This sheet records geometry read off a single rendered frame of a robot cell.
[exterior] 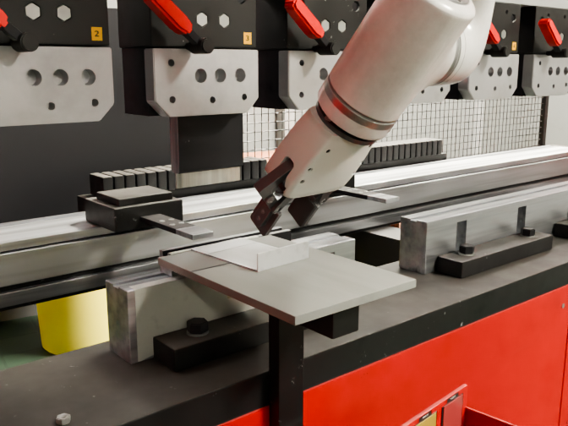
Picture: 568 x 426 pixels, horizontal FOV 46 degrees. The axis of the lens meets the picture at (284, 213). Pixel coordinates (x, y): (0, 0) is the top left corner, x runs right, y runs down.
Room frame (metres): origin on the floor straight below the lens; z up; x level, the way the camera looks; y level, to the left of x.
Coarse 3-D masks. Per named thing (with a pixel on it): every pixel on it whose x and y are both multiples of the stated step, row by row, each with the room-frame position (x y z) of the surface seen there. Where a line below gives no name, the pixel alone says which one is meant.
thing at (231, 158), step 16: (176, 128) 0.85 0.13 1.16; (192, 128) 0.86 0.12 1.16; (208, 128) 0.87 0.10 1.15; (224, 128) 0.89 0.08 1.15; (240, 128) 0.90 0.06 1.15; (176, 144) 0.85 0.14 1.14; (192, 144) 0.85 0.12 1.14; (208, 144) 0.87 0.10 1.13; (224, 144) 0.89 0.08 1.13; (240, 144) 0.90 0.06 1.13; (176, 160) 0.85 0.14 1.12; (192, 160) 0.85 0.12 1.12; (208, 160) 0.87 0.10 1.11; (224, 160) 0.89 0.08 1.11; (240, 160) 0.90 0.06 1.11; (176, 176) 0.85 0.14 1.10; (192, 176) 0.86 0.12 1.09; (208, 176) 0.88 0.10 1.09; (224, 176) 0.90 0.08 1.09
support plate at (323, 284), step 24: (264, 240) 0.89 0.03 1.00; (168, 264) 0.79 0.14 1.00; (192, 264) 0.78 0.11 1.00; (216, 264) 0.78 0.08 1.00; (288, 264) 0.78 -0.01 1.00; (312, 264) 0.78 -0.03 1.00; (336, 264) 0.78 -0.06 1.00; (360, 264) 0.78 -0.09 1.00; (216, 288) 0.71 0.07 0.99; (240, 288) 0.69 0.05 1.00; (264, 288) 0.69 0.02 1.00; (288, 288) 0.69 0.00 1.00; (312, 288) 0.69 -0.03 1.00; (336, 288) 0.69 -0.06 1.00; (360, 288) 0.69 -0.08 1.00; (384, 288) 0.69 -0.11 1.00; (408, 288) 0.72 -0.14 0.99; (288, 312) 0.62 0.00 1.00; (312, 312) 0.62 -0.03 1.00; (336, 312) 0.64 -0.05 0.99
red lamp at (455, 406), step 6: (462, 396) 0.77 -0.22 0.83; (450, 402) 0.75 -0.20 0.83; (456, 402) 0.76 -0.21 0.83; (444, 408) 0.74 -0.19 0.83; (450, 408) 0.75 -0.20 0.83; (456, 408) 0.76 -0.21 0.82; (444, 414) 0.74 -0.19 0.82; (450, 414) 0.75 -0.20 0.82; (456, 414) 0.77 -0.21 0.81; (444, 420) 0.74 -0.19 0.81; (450, 420) 0.75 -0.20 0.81; (456, 420) 0.77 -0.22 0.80
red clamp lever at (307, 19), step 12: (288, 0) 0.88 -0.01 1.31; (300, 0) 0.88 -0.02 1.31; (288, 12) 0.89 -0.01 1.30; (300, 12) 0.88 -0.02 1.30; (300, 24) 0.89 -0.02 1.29; (312, 24) 0.89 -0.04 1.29; (312, 36) 0.90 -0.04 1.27; (324, 36) 0.91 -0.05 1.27; (324, 48) 0.92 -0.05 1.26; (336, 48) 0.91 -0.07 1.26
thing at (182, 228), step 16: (112, 192) 1.06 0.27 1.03; (128, 192) 1.06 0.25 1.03; (144, 192) 1.06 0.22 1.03; (160, 192) 1.06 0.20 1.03; (96, 208) 1.04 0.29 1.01; (112, 208) 1.00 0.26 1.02; (128, 208) 1.01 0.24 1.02; (144, 208) 1.02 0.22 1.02; (160, 208) 1.04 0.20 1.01; (176, 208) 1.06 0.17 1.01; (96, 224) 1.04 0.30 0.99; (112, 224) 1.00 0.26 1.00; (128, 224) 1.01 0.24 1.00; (144, 224) 1.02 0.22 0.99; (160, 224) 0.97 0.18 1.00; (176, 224) 0.97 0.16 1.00; (192, 224) 0.97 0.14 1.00
